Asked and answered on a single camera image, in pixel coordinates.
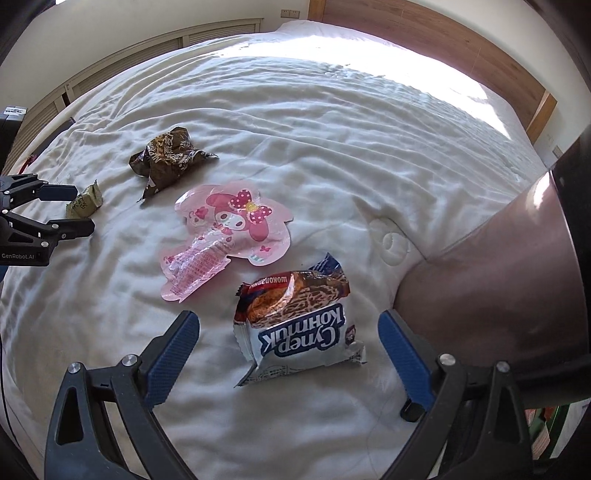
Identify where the brown snack wrapper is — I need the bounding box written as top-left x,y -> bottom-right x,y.
129,129 -> 219,200

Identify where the small olive green packet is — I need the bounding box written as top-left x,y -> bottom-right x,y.
65,180 -> 103,219

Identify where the wooden headboard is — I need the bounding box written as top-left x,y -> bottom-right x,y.
308,0 -> 558,145

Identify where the pink cartoon snack packet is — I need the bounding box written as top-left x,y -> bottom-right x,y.
159,183 -> 296,304

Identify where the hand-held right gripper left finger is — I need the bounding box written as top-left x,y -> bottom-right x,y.
44,310 -> 201,480

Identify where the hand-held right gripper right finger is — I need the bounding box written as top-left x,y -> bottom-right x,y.
378,309 -> 534,480

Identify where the white blue cake packet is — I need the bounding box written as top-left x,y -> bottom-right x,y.
233,252 -> 368,387

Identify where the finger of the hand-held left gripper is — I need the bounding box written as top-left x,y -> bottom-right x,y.
4,210 -> 96,252
0,173 -> 78,208

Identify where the pink black electric kettle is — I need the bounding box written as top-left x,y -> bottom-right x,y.
392,137 -> 591,411

